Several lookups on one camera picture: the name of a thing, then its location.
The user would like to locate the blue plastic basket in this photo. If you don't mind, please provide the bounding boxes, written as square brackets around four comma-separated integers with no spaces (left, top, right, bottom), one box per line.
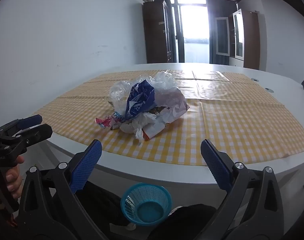
[120,182,172,227]

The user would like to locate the yellow checkered tablecloth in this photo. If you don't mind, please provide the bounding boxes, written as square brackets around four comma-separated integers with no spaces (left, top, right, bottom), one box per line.
[32,69,304,167]

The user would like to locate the blue white snack wrapper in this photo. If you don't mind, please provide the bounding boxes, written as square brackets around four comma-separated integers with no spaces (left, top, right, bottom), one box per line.
[124,79,156,120]

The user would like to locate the glass balcony door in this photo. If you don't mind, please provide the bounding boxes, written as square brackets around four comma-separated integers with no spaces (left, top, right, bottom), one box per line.
[171,0,210,64]

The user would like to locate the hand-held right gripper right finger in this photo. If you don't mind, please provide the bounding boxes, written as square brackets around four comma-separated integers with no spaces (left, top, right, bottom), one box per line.
[199,139,285,240]

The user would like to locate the white tissue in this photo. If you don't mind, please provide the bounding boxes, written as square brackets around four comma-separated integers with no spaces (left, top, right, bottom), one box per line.
[119,112,157,147]

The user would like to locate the person's left hand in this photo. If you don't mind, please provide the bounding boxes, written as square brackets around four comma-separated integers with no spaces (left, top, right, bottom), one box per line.
[5,156,25,200]

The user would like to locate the red white snack wrapper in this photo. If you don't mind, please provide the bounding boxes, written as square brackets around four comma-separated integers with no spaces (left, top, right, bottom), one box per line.
[143,115,179,141]

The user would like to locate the dark blue curtain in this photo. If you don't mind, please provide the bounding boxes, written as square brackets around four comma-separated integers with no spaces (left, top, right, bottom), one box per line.
[207,0,238,65]

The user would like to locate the white framed glass panel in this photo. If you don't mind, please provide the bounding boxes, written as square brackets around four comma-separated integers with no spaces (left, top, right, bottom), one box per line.
[215,17,230,55]

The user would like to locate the brown cabinet with glass door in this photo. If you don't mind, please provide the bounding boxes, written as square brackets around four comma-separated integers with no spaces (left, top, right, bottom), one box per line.
[228,9,261,70]

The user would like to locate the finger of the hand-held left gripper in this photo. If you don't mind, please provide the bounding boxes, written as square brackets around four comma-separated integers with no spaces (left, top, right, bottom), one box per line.
[0,124,53,153]
[0,114,43,137]

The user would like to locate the person's left leg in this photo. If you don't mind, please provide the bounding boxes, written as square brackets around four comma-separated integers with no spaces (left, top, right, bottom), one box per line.
[39,180,132,240]

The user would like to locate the pink blue candy wrapper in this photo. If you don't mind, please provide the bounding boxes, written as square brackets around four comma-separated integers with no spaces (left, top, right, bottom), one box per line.
[95,112,129,130]

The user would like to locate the brown wooden wardrobe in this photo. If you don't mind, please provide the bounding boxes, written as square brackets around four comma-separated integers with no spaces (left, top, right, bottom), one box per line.
[143,0,179,64]

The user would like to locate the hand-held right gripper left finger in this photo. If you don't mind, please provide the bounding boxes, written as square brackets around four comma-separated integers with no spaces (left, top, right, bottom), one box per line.
[18,139,110,240]

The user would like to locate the clear plastic bag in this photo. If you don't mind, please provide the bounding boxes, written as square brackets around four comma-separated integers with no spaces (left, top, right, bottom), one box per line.
[109,71,177,114]

